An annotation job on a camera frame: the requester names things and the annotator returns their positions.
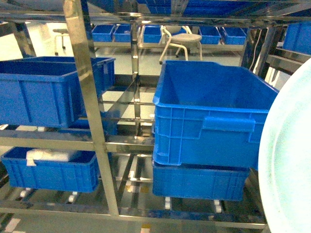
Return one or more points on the light blue round tray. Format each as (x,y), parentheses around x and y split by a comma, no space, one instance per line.
(285,157)

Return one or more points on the stainless steel shelf rack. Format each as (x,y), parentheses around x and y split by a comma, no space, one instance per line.
(264,19)

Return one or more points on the blue crate left lower layer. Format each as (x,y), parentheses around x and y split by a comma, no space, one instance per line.
(80,174)

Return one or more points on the blue crate layer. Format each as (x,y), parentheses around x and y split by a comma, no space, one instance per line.
(80,174)
(39,94)

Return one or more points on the large blue crate right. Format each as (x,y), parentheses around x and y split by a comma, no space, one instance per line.
(209,114)

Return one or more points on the blue crate behind left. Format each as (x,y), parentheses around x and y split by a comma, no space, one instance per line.
(103,69)

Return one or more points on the blue crate below right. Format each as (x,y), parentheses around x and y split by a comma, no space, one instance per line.
(199,181)

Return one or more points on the white round stool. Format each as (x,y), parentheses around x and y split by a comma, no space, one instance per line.
(179,37)

